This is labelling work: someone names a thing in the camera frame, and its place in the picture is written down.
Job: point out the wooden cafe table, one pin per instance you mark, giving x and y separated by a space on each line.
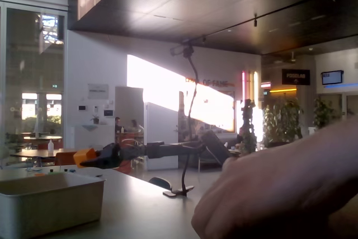
36 153

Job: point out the black FOODLAB sign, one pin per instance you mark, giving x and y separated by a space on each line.
296 76

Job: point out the white bottle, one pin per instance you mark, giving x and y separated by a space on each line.
50 147

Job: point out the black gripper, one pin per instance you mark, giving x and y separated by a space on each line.
107 157

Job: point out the dark wall panel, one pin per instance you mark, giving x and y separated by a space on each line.
108 112

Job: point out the distant cafe table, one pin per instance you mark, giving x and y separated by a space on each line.
42 137

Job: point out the blue light strip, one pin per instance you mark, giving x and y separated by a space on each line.
341 85

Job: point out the white counter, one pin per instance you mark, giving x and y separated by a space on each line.
92 138

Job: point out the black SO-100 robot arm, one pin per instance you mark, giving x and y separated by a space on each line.
179 149

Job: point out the slim plant in white pot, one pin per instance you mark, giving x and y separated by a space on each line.
321 113

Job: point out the orange chair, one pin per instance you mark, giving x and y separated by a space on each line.
64 159

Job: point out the person's left forearm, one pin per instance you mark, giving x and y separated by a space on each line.
344 160

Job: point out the white rectangular bin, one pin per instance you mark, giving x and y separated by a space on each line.
50 208

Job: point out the small wall screen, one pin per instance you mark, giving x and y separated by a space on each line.
82 107

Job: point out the tall dark plant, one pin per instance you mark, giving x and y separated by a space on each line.
247 116

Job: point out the wall monitor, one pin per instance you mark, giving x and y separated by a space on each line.
332 77

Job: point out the white neon tube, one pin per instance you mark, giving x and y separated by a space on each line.
256 88

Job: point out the pink neon tube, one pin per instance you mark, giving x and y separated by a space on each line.
243 85

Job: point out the seated person in dark top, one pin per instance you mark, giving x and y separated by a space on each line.
118 125

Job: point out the seated person in light top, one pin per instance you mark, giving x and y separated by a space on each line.
137 127

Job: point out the white partition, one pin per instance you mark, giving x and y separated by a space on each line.
160 121

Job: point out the black gooseneck clamp mount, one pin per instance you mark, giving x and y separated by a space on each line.
192 93

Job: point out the large plant in white pot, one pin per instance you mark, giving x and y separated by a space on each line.
282 121

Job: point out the small wall plant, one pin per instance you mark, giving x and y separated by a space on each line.
95 119

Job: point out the red chair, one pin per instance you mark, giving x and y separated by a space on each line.
126 168

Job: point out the person's left hand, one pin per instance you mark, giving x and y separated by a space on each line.
265 188

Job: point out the orange light strip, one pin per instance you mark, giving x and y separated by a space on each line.
282 90

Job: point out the dark lounge chair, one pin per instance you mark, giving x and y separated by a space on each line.
195 163

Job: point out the teal chair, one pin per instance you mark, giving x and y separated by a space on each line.
159 182

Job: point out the orange cube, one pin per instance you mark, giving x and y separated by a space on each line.
84 156

